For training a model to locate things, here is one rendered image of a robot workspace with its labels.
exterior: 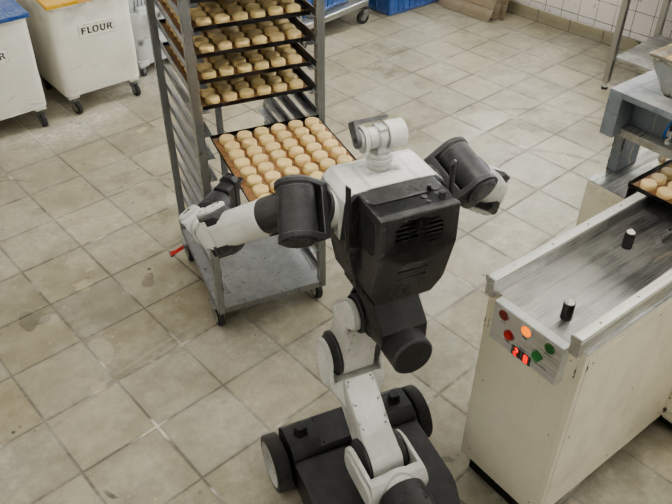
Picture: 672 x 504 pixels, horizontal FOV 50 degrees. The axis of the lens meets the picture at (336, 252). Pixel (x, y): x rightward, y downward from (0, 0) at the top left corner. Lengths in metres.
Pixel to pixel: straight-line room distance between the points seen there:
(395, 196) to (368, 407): 0.88
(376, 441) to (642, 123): 1.33
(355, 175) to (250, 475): 1.33
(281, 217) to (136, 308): 1.79
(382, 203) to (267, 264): 1.69
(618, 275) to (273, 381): 1.40
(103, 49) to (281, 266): 2.21
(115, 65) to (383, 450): 3.38
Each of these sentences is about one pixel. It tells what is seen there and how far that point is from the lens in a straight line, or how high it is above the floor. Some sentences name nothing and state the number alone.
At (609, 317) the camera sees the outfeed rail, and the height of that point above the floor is 0.90.
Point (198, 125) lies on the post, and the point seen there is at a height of 1.00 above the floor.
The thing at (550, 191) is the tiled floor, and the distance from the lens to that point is 4.15.
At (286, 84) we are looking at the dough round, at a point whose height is 1.06.
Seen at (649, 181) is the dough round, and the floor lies 0.92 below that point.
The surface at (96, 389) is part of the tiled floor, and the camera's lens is 3.04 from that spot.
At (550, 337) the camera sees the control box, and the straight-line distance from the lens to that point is 1.99.
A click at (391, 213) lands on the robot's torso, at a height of 1.28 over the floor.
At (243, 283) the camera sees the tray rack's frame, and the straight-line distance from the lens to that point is 3.15.
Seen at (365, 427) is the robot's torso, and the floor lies 0.39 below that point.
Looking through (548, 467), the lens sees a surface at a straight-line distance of 2.34.
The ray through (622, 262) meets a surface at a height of 0.84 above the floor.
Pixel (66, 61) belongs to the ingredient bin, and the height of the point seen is 0.37.
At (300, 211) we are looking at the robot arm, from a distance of 1.61.
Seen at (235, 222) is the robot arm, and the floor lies 1.18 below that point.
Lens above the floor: 2.19
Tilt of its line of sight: 38 degrees down
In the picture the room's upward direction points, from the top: straight up
